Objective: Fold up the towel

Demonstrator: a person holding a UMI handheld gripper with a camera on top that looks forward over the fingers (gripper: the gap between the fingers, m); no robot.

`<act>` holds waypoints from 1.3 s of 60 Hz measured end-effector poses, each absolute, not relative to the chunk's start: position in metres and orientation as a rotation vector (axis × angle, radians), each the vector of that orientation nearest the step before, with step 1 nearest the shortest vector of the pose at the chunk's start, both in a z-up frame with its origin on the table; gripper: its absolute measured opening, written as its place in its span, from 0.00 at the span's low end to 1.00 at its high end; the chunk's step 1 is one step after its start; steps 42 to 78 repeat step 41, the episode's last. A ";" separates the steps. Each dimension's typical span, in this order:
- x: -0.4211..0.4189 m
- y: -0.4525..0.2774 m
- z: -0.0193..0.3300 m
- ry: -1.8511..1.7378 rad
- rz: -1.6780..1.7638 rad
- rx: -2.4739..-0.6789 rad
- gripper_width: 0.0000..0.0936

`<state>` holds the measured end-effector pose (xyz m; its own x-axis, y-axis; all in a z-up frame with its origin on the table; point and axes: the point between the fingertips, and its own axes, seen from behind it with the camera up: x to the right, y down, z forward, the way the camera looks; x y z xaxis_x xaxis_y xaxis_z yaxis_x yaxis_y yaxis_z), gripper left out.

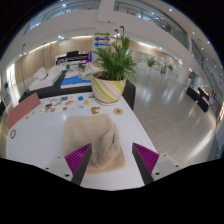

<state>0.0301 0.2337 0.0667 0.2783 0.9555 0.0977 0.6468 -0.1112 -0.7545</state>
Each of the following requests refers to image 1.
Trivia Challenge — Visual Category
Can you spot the white architectural model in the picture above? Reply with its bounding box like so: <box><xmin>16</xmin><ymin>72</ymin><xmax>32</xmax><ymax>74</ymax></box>
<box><xmin>28</xmin><ymin>66</ymin><xmax>64</xmax><ymax>92</ymax></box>

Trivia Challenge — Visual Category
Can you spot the black chair group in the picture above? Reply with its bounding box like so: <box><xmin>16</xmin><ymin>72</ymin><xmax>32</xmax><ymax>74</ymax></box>
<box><xmin>185</xmin><ymin>85</ymin><xmax>212</xmax><ymax>114</ymax></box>

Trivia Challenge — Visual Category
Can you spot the colourful picture card sheet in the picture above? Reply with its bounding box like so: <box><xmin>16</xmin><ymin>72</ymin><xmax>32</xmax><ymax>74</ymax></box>
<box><xmin>41</xmin><ymin>94</ymin><xmax>96</xmax><ymax>114</ymax></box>

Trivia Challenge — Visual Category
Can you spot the beige towel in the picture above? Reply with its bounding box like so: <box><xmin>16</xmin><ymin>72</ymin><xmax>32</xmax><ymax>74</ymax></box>
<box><xmin>62</xmin><ymin>113</ymin><xmax>127</xmax><ymax>174</ymax></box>

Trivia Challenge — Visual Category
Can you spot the black low display table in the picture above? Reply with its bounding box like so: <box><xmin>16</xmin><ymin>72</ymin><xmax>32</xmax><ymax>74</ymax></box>
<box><xmin>18</xmin><ymin>71</ymin><xmax>137</xmax><ymax>111</ymax></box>

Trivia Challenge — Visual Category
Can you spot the white model with beige ramps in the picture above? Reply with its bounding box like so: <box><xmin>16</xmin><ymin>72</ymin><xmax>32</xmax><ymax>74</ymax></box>
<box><xmin>78</xmin><ymin>63</ymin><xmax>103</xmax><ymax>81</ymax></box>

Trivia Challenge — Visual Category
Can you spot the potted plant in striped pot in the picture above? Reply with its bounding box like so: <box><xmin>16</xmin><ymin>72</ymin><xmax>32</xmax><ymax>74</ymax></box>
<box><xmin>90</xmin><ymin>35</ymin><xmax>138</xmax><ymax>106</ymax></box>

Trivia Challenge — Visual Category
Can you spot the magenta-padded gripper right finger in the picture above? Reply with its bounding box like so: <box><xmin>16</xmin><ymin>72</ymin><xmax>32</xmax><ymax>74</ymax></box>
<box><xmin>131</xmin><ymin>142</ymin><xmax>184</xmax><ymax>186</ymax></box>

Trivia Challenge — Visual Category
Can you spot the salmon pink flat board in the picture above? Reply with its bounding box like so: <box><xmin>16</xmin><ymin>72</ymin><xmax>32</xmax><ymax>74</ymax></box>
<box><xmin>6</xmin><ymin>91</ymin><xmax>42</xmax><ymax>132</ymax></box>

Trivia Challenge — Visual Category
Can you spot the black piano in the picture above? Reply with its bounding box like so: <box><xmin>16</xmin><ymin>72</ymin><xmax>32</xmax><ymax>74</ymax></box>
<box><xmin>54</xmin><ymin>50</ymin><xmax>93</xmax><ymax>67</ymax></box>

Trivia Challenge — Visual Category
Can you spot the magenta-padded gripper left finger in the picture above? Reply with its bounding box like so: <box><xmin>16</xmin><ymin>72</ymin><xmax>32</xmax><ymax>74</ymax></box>
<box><xmin>42</xmin><ymin>143</ymin><xmax>92</xmax><ymax>186</ymax></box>

